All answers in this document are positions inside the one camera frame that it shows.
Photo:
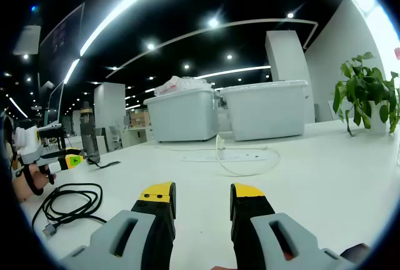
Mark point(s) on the large dark hanging screen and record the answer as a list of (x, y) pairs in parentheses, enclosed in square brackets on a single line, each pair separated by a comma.
[(62, 38)]

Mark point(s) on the person's left hand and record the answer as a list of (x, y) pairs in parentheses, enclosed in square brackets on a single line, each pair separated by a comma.
[(31, 182)]

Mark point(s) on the white hanging sign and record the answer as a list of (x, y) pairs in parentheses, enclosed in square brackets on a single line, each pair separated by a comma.
[(28, 38)]

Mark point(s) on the cardboard box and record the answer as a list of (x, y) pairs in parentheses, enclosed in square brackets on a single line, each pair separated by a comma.
[(139, 120)]

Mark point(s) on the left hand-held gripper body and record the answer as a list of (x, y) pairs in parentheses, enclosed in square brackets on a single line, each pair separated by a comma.
[(28, 145)]

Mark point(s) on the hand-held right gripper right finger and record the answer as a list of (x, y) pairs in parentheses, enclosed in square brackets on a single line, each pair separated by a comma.
[(250, 220)]

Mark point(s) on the pile of plastic bags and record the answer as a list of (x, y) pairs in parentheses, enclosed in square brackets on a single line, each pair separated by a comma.
[(178, 84)]

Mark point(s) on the white plant pot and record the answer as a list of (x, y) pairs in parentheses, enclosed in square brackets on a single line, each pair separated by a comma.
[(375, 120)]

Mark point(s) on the dark water bottle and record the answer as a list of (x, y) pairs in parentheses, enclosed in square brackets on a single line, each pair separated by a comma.
[(89, 132)]

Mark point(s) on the lidded white storage box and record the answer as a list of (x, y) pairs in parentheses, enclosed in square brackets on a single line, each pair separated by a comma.
[(265, 113)]

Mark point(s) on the green potted plant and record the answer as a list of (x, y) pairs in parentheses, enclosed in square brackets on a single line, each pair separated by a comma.
[(359, 85)]

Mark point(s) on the open white storage box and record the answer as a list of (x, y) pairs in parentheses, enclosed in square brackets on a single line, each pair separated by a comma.
[(181, 117)]

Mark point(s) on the white charger plug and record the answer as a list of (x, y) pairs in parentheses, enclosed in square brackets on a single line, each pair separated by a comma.
[(220, 142)]

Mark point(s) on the person's right hand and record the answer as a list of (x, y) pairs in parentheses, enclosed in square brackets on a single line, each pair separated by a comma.
[(225, 267)]

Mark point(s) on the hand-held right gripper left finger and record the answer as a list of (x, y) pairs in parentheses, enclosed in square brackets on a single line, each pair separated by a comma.
[(150, 220)]

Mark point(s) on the small black clip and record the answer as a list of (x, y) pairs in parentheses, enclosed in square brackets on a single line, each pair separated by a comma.
[(107, 165)]

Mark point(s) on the white power strip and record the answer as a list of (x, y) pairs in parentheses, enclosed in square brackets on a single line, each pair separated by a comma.
[(240, 157)]

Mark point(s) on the white desktop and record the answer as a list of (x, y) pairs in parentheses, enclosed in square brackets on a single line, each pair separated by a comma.
[(312, 188)]

